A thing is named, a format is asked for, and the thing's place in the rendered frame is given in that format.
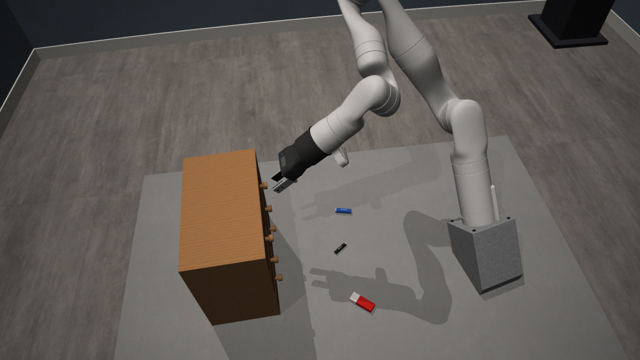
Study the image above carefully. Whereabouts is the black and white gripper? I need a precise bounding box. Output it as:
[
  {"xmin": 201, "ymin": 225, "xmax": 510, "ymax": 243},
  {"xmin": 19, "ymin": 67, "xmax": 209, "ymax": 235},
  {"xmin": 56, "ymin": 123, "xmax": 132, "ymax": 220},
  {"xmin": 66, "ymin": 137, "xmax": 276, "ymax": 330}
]
[{"xmin": 271, "ymin": 116, "xmax": 349, "ymax": 193}]

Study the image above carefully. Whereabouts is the red and white eraser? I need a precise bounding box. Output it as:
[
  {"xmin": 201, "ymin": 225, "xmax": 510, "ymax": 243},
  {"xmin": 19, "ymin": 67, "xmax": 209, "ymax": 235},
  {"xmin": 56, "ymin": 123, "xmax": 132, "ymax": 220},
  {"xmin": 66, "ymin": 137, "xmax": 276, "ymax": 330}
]
[{"xmin": 349, "ymin": 292, "xmax": 375, "ymax": 313}]

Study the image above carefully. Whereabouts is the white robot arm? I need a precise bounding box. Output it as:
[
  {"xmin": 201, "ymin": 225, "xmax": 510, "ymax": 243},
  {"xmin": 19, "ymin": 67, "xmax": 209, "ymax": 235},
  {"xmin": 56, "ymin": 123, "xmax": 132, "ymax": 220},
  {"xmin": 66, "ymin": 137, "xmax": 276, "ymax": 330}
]
[{"xmin": 327, "ymin": 0, "xmax": 500, "ymax": 227}]

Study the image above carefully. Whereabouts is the small brown wooden chest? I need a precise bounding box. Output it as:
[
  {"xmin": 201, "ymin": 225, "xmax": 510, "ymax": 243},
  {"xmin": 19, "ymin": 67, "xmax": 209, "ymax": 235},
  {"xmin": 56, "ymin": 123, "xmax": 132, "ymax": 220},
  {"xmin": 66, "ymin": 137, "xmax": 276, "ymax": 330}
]
[{"xmin": 178, "ymin": 148, "xmax": 281, "ymax": 326}]

